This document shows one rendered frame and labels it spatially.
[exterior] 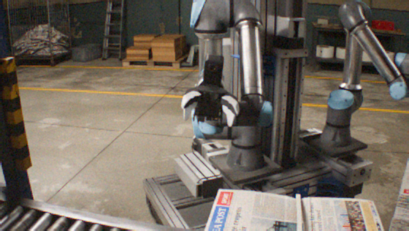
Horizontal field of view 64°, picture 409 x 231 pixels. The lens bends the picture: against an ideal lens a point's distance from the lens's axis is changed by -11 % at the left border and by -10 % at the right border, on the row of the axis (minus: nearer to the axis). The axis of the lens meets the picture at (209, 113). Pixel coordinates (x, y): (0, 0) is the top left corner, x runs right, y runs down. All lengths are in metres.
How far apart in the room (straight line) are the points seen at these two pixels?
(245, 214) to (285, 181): 0.77
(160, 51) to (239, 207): 6.39
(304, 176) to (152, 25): 6.96
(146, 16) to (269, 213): 7.63
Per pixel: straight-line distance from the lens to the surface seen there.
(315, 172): 1.63
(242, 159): 1.39
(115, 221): 1.18
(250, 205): 0.81
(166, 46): 7.03
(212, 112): 0.87
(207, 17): 1.24
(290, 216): 0.79
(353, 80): 1.75
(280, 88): 1.51
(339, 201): 0.86
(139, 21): 8.32
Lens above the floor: 1.48
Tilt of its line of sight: 19 degrees down
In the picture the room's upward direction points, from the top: straight up
